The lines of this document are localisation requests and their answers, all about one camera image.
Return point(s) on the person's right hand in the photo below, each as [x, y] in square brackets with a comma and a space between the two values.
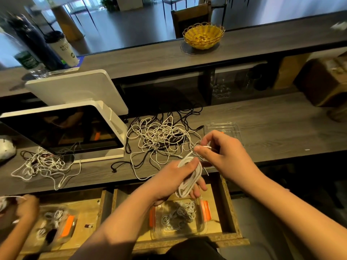
[227, 158]

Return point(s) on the person's left hand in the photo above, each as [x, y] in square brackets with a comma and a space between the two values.
[165, 184]

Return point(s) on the clear container drawer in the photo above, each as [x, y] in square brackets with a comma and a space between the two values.
[32, 238]
[158, 230]

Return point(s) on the another person's forearm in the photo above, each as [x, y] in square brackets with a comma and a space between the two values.
[15, 243]

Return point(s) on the person's right forearm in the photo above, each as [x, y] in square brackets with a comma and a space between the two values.
[303, 219]

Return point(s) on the person's left forearm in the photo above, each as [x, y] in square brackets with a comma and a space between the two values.
[111, 230]

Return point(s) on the brown cardboard box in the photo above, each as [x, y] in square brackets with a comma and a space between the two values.
[325, 81]

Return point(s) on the wooden drawer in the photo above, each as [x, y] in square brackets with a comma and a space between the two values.
[230, 214]
[97, 227]

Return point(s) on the small white connector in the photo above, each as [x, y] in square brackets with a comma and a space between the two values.
[88, 227]

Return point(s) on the flat cardboard sheet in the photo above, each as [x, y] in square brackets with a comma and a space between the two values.
[291, 70]

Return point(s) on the white touchscreen monitor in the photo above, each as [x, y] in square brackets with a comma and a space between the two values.
[62, 130]

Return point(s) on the yellow woven basket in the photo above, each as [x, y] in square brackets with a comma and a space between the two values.
[204, 36]

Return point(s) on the white customer display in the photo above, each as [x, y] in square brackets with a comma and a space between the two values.
[78, 92]

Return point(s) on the grey wooden bar counter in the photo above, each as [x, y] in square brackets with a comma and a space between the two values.
[152, 56]

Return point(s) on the brown wooden chair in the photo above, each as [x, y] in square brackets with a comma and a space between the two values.
[191, 19]

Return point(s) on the white headset device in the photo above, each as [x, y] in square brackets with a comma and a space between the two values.
[6, 149]

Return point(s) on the white paper coffee cup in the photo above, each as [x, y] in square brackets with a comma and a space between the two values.
[62, 49]

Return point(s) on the clear plastic water bottle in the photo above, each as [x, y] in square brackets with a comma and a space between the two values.
[27, 59]

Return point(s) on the black thermos bottle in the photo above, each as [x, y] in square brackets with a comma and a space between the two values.
[38, 43]

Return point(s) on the green potted plant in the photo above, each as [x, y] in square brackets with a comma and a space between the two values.
[108, 2]

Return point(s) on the round wooden table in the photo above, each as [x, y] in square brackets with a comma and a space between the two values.
[65, 19]

